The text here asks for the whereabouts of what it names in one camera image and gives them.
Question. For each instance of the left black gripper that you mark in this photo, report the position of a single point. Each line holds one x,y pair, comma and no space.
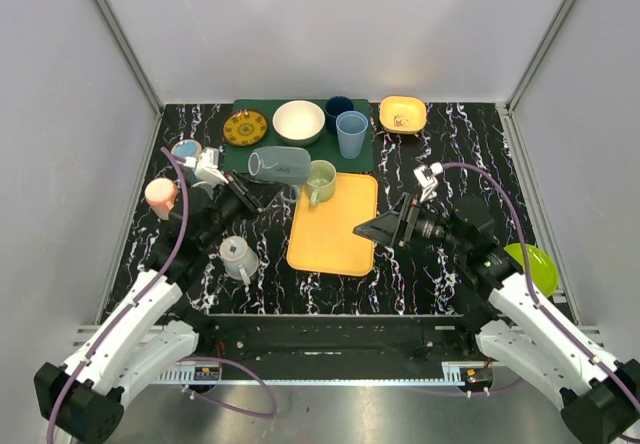
243,191

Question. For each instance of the light blue plastic cup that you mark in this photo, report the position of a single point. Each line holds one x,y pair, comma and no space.
351,128

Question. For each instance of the pink mug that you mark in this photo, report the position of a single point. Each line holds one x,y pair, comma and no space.
160,195

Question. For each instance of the white bowl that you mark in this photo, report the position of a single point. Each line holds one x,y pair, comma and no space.
299,122

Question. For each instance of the dark green mat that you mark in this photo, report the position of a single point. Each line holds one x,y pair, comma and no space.
326,147

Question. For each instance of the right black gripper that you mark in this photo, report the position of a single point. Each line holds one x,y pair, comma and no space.
381,229

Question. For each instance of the aluminium frame post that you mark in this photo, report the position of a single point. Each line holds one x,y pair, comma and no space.
127,52
550,35

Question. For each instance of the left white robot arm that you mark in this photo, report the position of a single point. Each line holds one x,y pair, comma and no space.
87,394

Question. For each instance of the dark blue cup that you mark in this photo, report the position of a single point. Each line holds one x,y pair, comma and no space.
334,107

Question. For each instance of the yellow patterned plate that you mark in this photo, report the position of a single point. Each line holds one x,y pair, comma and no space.
245,128

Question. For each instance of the orange plastic tray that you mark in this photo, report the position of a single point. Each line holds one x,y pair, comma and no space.
322,238

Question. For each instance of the sage green mug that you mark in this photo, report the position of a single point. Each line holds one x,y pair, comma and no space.
320,185

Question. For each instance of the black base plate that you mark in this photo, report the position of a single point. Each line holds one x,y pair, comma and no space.
330,348

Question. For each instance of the blue mug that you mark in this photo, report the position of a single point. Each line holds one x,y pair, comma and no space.
187,148

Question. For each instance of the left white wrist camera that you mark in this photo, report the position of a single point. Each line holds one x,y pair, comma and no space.
205,168

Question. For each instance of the right aluminium frame post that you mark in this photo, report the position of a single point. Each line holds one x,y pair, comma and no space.
550,35

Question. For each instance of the lime green plate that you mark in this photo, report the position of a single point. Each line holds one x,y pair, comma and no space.
543,271

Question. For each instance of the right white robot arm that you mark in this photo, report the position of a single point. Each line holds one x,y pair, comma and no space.
596,393

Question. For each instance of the left aluminium frame post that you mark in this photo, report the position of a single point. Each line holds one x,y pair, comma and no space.
127,52

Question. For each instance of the white grey mug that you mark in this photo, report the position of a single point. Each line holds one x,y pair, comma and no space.
240,261

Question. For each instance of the grey faceted mug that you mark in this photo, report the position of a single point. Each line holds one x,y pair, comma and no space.
287,165

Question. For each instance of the yellow square bowl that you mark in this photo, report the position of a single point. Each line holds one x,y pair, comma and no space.
403,114

